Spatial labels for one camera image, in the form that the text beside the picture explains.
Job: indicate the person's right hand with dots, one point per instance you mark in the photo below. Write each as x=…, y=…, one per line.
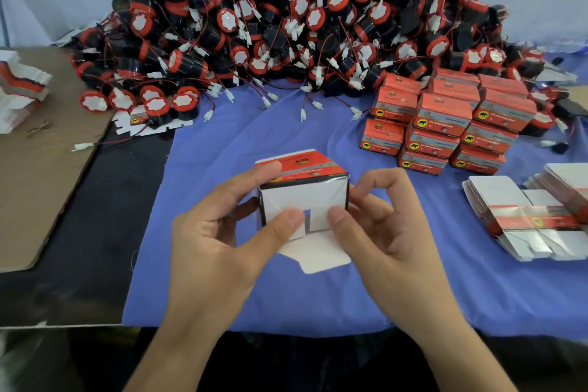
x=400, y=263

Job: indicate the person's left hand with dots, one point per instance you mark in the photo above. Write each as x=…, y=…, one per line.
x=216, y=268

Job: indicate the orange white paper box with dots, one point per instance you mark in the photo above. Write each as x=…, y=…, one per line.
x=383, y=136
x=457, y=86
x=444, y=114
x=395, y=104
x=503, y=84
x=490, y=137
x=478, y=161
x=303, y=199
x=505, y=111
x=432, y=142
x=423, y=163
x=404, y=81

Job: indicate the stack of paper boxes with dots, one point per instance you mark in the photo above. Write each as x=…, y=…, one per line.
x=524, y=212
x=20, y=88

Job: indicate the pile of black red buzzers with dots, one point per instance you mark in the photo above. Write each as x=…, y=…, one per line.
x=294, y=20

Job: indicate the person's left forearm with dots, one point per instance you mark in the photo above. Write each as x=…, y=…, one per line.
x=170, y=364

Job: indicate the blue cloth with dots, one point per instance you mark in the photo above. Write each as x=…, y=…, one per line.
x=202, y=176

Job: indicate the brown cardboard sheet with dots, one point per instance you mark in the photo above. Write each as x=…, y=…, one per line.
x=37, y=194
x=577, y=98

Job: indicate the rubber band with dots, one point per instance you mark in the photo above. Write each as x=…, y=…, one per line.
x=39, y=128

